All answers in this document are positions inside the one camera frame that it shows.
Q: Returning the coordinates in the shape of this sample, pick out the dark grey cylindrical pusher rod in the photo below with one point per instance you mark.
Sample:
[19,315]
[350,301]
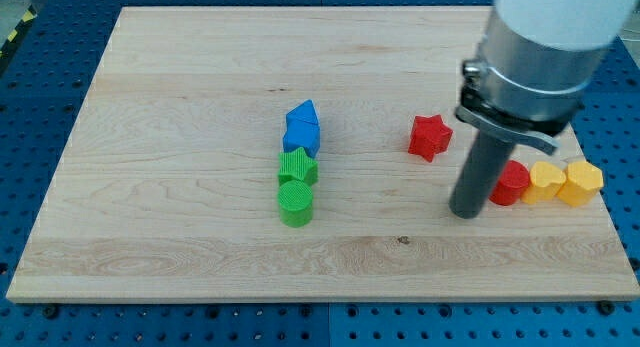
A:
[481,171]

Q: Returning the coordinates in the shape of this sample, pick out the yellow heart block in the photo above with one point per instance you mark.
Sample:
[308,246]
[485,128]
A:
[545,181]

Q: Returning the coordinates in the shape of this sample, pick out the green star block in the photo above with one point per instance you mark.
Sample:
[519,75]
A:
[297,165]

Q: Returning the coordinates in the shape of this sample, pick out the green cylinder block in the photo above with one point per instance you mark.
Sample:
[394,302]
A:
[295,202]

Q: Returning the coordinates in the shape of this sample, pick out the red star block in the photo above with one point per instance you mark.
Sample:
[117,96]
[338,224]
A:
[429,137]

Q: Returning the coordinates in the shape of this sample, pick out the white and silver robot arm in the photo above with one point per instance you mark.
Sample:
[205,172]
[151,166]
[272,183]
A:
[525,82]

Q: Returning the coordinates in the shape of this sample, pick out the blue triangle block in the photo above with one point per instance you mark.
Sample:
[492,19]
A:
[305,112]

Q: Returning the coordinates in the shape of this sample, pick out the light wooden board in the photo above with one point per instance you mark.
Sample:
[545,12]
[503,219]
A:
[167,188]

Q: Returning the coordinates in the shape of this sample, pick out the blue cube block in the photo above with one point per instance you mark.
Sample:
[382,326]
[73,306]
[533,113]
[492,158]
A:
[300,134]

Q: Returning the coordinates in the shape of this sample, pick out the red cylinder block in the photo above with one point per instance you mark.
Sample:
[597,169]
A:
[511,184]

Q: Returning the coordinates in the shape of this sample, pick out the yellow hexagon block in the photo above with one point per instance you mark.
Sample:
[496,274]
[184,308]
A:
[583,181]

